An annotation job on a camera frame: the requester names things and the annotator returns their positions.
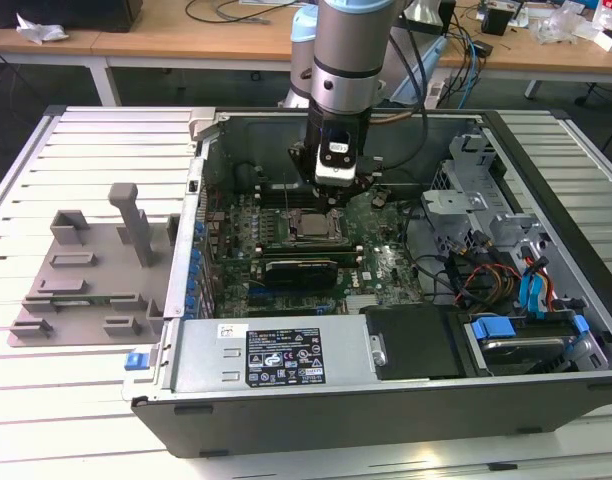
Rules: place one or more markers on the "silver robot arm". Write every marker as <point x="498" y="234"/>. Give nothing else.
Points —
<point x="346" y="50"/>

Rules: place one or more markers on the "white cardboard box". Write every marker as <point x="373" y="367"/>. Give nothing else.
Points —
<point x="611" y="42"/>

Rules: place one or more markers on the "black graphics card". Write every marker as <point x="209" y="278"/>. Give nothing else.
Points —
<point x="301" y="277"/>

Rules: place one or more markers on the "black power adapter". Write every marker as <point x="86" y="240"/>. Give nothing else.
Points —
<point x="483" y="47"/>

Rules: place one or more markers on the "round coin battery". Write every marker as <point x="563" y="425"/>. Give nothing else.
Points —
<point x="379" y="200"/>

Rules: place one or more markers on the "silver power supply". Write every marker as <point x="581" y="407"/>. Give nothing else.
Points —
<point x="206" y="350"/>

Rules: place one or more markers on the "hard disk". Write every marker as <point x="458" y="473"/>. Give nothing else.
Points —
<point x="526" y="350"/>

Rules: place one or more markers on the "green motherboard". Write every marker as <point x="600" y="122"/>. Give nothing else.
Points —
<point x="386" y="260"/>

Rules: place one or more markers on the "blue case latch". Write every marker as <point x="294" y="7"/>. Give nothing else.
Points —
<point x="136" y="361"/>

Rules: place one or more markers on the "large black box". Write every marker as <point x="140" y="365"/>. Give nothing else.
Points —
<point x="61" y="12"/>

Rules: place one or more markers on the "CPU socket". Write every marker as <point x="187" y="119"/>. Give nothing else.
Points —
<point x="338" y="235"/>

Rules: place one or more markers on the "silver disk bay bracket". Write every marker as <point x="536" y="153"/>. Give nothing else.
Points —
<point x="453" y="200"/>

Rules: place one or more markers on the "silver CPU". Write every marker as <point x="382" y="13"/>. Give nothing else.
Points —
<point x="313" y="226"/>

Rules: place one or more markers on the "black and silver PC case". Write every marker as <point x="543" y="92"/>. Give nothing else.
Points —
<point x="336" y="425"/>

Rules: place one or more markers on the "blue disk carrier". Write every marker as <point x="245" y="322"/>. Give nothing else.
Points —
<point x="492" y="329"/>

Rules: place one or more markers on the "black plastic shroud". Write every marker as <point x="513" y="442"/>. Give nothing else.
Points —
<point x="416" y="345"/>

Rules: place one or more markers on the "small black box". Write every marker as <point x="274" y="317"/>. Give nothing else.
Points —
<point x="498" y="22"/>

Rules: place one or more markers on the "clear plastic bag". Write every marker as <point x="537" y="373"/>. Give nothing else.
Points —
<point x="566" y="25"/>

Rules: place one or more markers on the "crumpled white paper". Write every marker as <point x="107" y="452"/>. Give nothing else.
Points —
<point x="41" y="31"/>

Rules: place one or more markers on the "blue expansion slot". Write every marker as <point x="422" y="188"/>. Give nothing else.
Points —
<point x="257" y="289"/>

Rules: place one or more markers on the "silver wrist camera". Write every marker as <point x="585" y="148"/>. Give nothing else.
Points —
<point x="336" y="172"/>

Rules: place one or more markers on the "wooden desk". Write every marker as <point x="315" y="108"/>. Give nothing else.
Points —
<point x="211" y="45"/>
<point x="36" y="50"/>

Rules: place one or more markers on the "black tower box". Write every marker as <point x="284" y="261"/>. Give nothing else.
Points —
<point x="448" y="17"/>

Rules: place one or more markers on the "grey parts rack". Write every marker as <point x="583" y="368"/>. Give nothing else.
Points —
<point x="101" y="280"/>

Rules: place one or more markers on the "silver finned heatsink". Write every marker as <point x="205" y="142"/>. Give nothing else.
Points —
<point x="366" y="303"/>

